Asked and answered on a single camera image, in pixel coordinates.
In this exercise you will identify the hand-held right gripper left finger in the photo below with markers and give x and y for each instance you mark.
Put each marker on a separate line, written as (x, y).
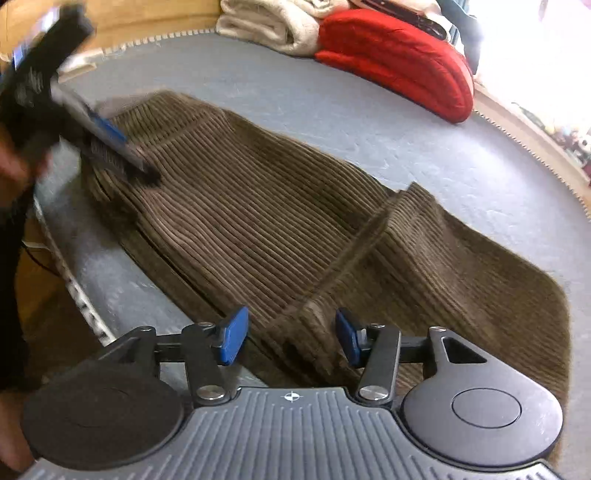
(233, 334)

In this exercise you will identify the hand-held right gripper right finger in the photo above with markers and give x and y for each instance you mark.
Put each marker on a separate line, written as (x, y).
(347, 337)

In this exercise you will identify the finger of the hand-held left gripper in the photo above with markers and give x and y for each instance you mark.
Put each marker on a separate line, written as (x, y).
(124, 166)
(104, 127)

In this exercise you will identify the person's left hand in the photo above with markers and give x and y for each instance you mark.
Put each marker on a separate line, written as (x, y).
(21, 166)

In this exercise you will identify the white folded blanket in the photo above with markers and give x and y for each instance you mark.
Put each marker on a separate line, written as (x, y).
(277, 25)

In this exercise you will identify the red folded blanket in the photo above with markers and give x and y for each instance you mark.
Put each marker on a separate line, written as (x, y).
(401, 60)

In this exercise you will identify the blue curtain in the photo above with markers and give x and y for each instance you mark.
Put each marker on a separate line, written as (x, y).
(461, 32)

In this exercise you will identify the wooden bed frame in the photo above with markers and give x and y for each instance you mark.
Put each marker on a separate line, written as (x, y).
(152, 16)

